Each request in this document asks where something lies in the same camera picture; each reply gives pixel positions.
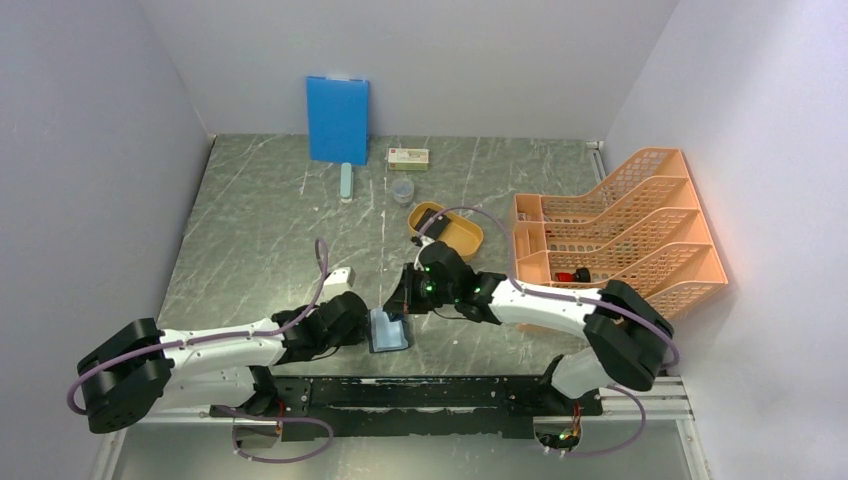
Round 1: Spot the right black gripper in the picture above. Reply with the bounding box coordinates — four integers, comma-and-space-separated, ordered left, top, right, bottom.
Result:
383, 263, 457, 315

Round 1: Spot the dark blue card holder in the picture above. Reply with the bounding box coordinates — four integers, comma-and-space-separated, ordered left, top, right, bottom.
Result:
367, 308, 412, 354

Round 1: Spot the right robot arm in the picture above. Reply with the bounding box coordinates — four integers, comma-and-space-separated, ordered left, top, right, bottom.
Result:
382, 241, 679, 414

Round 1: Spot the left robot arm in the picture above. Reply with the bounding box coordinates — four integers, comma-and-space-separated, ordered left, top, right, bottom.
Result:
67, 291, 369, 434

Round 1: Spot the black card in tray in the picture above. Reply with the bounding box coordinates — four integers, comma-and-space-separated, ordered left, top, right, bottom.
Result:
414, 208, 451, 240

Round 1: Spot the yellow oval tray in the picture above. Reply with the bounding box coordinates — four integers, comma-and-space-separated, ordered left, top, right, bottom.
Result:
407, 201, 484, 261

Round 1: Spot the small clear plastic cup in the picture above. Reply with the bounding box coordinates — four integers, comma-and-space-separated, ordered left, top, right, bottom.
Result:
391, 178, 415, 207

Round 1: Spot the small red white box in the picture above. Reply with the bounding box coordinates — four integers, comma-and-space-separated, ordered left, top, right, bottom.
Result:
386, 148, 430, 171

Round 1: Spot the light blue eraser stick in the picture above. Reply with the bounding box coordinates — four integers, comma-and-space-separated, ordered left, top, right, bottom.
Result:
339, 163, 353, 203

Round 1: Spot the red black object in rack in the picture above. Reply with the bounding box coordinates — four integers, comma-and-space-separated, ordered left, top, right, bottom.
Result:
553, 267, 592, 283

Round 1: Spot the blue board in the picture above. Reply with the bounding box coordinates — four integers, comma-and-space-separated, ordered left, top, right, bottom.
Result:
305, 76, 370, 166

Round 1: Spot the orange file organizer rack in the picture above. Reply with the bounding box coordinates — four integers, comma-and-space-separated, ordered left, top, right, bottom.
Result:
511, 147, 728, 319

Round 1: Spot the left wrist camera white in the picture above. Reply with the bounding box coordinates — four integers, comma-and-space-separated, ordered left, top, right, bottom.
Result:
322, 267, 356, 298

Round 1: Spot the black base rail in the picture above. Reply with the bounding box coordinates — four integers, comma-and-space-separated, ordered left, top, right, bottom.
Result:
233, 367, 603, 441

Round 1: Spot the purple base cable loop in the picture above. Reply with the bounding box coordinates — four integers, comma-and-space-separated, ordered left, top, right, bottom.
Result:
231, 413, 336, 464

